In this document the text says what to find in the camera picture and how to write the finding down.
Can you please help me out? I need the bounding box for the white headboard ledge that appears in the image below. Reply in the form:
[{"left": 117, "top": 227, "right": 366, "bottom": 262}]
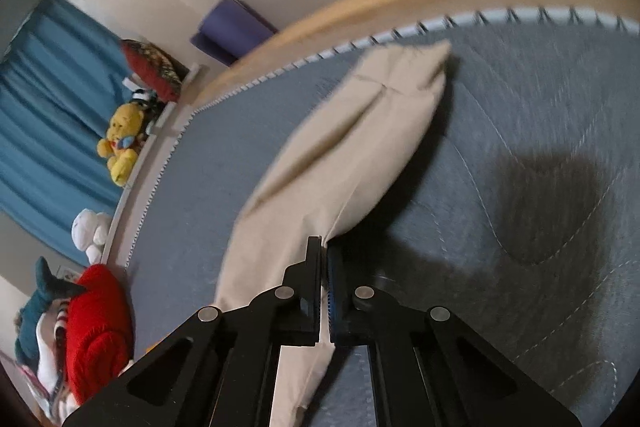
[{"left": 100, "top": 63, "right": 208, "bottom": 265}]

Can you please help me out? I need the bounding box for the cream and orange sweater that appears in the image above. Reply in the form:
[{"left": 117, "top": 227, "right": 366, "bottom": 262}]
[{"left": 215, "top": 39, "right": 453, "bottom": 427}]

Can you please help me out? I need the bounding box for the teal plush cloth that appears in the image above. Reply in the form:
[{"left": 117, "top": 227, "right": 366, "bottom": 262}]
[{"left": 15, "top": 257, "right": 86, "bottom": 365}]

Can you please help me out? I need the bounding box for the red patterned cushion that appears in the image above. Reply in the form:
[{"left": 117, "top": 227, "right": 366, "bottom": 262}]
[{"left": 121, "top": 39, "right": 183, "bottom": 102}]

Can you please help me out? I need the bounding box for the grey quilted bed mat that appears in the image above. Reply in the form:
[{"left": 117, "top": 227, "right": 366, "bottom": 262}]
[{"left": 122, "top": 7, "right": 640, "bottom": 427}]

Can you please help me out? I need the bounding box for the red knitted sweater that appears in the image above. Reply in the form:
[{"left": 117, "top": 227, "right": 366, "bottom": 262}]
[{"left": 65, "top": 264, "right": 135, "bottom": 405}]

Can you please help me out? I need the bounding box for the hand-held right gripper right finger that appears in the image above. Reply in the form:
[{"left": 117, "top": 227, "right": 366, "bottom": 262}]
[{"left": 326, "top": 246, "right": 582, "bottom": 427}]

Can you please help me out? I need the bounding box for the blue curtain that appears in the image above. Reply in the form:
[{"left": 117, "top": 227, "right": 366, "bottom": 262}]
[{"left": 0, "top": 0, "right": 151, "bottom": 253}]

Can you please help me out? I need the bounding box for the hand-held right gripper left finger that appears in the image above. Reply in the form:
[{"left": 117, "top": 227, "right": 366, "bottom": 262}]
[{"left": 62, "top": 236, "right": 322, "bottom": 427}]

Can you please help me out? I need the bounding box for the striped small plush toy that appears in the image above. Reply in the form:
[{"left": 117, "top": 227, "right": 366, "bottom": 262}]
[{"left": 131, "top": 87, "right": 158, "bottom": 108}]

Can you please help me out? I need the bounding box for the yellow plush bear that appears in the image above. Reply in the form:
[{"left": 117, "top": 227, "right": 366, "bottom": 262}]
[{"left": 96, "top": 102, "right": 153, "bottom": 186}]

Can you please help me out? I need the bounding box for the purple rolled yoga mat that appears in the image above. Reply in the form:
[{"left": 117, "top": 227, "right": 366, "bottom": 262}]
[{"left": 190, "top": 0, "right": 278, "bottom": 68}]

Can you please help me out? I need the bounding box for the white plush toy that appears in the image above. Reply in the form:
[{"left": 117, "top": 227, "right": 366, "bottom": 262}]
[{"left": 71, "top": 208, "right": 113, "bottom": 264}]

